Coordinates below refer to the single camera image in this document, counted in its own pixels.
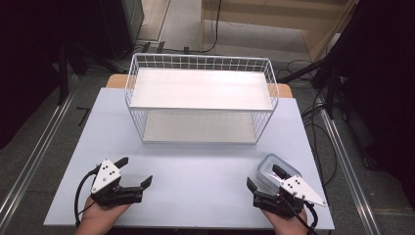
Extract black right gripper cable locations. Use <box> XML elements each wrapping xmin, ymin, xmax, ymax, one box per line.
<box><xmin>278</xmin><ymin>195</ymin><xmax>320</xmax><ymax>235</ymax></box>

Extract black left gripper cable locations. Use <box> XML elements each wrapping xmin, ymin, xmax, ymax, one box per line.
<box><xmin>73</xmin><ymin>164</ymin><xmax>102</xmax><ymax>228</ymax></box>

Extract white wire shelf rack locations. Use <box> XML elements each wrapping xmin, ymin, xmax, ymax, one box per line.
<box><xmin>124</xmin><ymin>53</ymin><xmax>280</xmax><ymax>145</ymax></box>

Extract black curtain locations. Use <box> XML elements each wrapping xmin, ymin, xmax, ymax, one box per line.
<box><xmin>326</xmin><ymin>0</ymin><xmax>415</xmax><ymax>210</ymax></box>
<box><xmin>0</xmin><ymin>0</ymin><xmax>115</xmax><ymax>150</ymax></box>

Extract dark metal cabinet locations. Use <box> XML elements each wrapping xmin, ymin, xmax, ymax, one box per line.
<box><xmin>97</xmin><ymin>0</ymin><xmax>146</xmax><ymax>60</ymax></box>

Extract light wooden cabinet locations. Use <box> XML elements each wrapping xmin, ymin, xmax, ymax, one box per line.
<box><xmin>200</xmin><ymin>0</ymin><xmax>358</xmax><ymax>63</ymax></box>

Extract person's left hand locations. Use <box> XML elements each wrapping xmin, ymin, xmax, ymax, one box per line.
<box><xmin>75</xmin><ymin>195</ymin><xmax>132</xmax><ymax>235</ymax></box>

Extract person's right hand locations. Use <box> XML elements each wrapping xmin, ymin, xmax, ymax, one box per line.
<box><xmin>260</xmin><ymin>210</ymin><xmax>309</xmax><ymax>235</ymax></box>

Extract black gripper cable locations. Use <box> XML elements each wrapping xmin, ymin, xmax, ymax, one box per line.
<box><xmin>278</xmin><ymin>195</ymin><xmax>320</xmax><ymax>235</ymax></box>
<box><xmin>73</xmin><ymin>164</ymin><xmax>102</xmax><ymax>228</ymax></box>

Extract black floor cable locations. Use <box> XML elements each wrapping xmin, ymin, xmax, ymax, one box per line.
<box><xmin>301</xmin><ymin>87</ymin><xmax>339</xmax><ymax>190</ymax></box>

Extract clear plastic container blue lid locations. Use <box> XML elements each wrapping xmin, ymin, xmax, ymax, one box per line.
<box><xmin>255</xmin><ymin>153</ymin><xmax>302</xmax><ymax>194</ymax></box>

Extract aluminium floor rail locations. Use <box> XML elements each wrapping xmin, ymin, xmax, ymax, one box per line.
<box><xmin>317</xmin><ymin>107</ymin><xmax>383</xmax><ymax>235</ymax></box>
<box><xmin>0</xmin><ymin>86</ymin><xmax>79</xmax><ymax>226</ymax></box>

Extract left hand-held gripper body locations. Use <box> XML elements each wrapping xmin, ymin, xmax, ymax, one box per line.
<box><xmin>90</xmin><ymin>159</ymin><xmax>145</xmax><ymax>208</ymax></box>

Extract black metal stand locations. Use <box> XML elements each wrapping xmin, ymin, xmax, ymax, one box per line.
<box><xmin>58</xmin><ymin>42</ymin><xmax>89</xmax><ymax>106</ymax></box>
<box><xmin>277</xmin><ymin>57</ymin><xmax>344</xmax><ymax>120</ymax></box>

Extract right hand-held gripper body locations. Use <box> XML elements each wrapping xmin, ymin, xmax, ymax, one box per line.
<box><xmin>253</xmin><ymin>174</ymin><xmax>328</xmax><ymax>219</ymax></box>

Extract black hanging cable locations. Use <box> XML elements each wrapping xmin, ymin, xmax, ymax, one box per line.
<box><xmin>187</xmin><ymin>0</ymin><xmax>223</xmax><ymax>55</ymax></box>

